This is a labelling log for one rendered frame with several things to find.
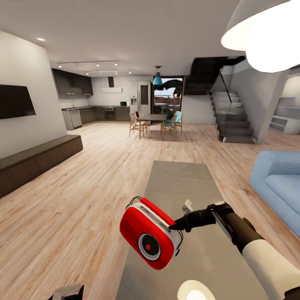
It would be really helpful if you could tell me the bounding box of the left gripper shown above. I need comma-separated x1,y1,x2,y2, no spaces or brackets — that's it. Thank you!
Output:
49,285,84,300

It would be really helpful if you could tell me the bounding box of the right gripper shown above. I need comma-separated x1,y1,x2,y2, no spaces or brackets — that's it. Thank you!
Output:
168,210,206,233

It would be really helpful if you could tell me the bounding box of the radio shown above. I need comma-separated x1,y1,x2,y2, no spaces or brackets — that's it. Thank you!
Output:
120,197,183,270

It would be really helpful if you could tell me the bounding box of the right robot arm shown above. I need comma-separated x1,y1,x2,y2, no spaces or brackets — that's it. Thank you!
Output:
168,199,300,300

